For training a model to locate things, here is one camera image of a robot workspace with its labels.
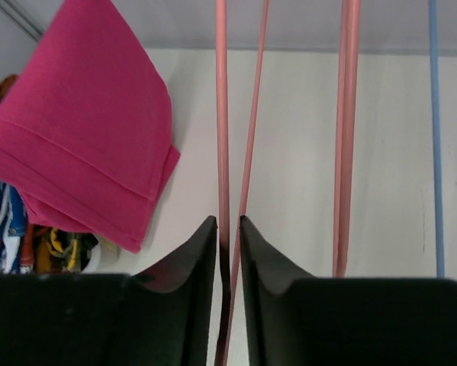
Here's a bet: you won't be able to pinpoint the blue white patterned trousers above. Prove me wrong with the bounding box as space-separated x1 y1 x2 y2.
0 180 29 274

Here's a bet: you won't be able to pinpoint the aluminium frame left posts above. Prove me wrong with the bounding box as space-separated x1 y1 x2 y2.
0 0 45 42

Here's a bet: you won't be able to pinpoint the blue hanger of camouflage trousers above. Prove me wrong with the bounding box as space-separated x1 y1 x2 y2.
428 0 445 278

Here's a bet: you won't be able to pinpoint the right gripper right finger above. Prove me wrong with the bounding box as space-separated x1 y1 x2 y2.
240 217 457 365

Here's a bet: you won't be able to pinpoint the white plastic basket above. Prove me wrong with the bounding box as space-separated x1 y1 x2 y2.
80 234 120 274

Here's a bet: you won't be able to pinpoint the pink hanger of blue trousers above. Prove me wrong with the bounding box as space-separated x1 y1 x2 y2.
212 0 271 366

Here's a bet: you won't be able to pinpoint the orange camouflage trousers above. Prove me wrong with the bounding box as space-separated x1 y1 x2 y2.
0 74 38 275

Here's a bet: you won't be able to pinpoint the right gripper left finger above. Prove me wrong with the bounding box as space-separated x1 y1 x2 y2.
0 216 217 365

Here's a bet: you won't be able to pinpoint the pink trousers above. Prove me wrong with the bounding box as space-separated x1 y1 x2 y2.
0 1 180 252

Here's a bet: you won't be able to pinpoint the yellow grey camouflage trousers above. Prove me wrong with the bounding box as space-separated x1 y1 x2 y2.
33 227 101 274

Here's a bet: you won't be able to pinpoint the pink hanger of orange trousers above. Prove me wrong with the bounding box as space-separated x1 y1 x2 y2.
333 0 361 278

